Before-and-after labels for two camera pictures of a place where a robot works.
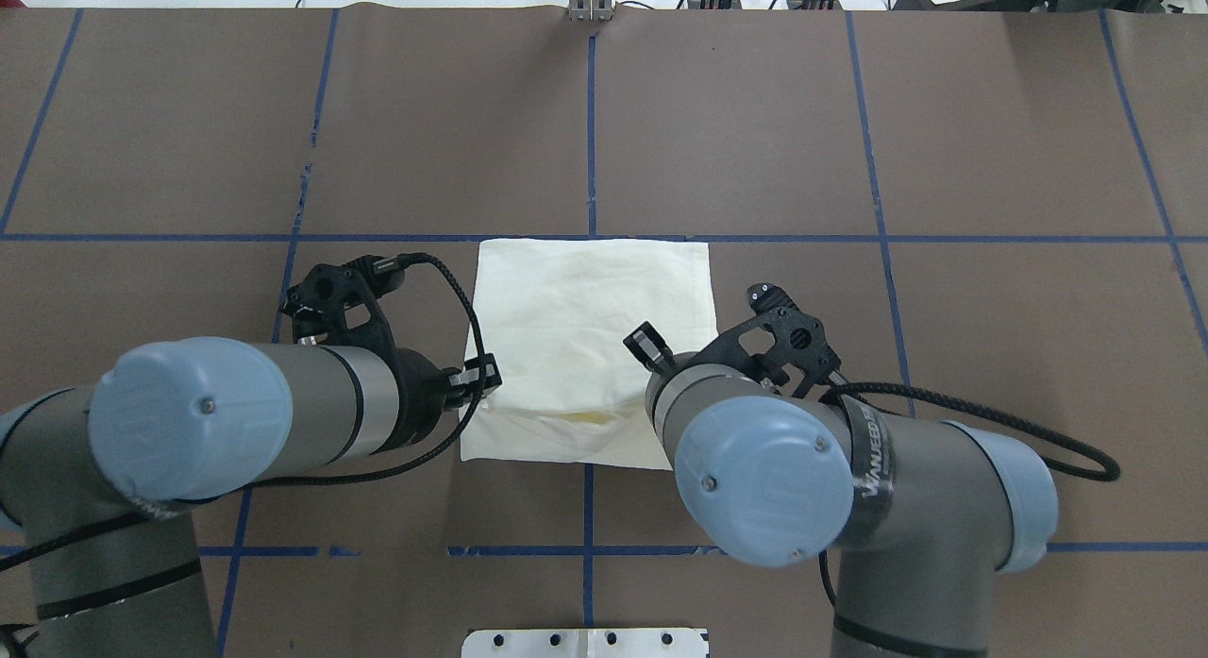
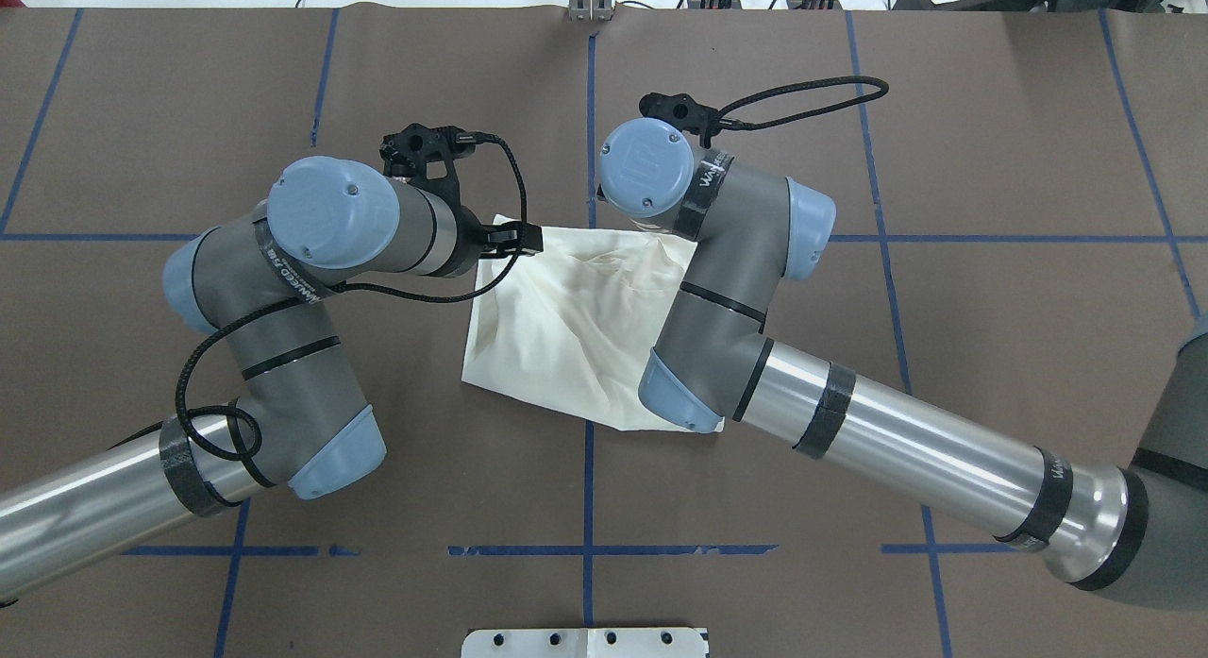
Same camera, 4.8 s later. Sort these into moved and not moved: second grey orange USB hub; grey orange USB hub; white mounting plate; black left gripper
Moved: black left gripper
Not moved: grey orange USB hub; white mounting plate; second grey orange USB hub
